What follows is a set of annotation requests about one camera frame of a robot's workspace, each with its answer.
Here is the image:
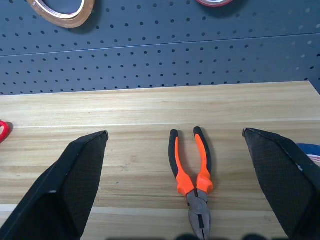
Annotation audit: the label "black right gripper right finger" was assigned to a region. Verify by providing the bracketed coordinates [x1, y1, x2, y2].
[242, 127, 320, 240]

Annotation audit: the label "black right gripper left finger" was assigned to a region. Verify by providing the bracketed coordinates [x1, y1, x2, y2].
[0, 130, 109, 240]

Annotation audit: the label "red-handled scissors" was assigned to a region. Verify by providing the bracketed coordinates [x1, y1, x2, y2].
[0, 119, 13, 145]

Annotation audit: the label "orange and black pliers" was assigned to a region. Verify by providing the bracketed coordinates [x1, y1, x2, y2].
[168, 126, 215, 240]

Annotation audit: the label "grey metal pegboard panel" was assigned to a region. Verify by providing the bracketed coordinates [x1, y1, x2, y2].
[0, 0, 320, 96]

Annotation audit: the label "blue tape roll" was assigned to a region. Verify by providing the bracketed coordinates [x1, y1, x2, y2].
[296, 142, 320, 167]

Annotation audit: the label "brown tape roll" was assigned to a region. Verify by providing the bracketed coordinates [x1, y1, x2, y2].
[26, 0, 96, 29]

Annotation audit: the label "red tape roll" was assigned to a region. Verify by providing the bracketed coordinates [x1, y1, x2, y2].
[194, 0, 235, 8]

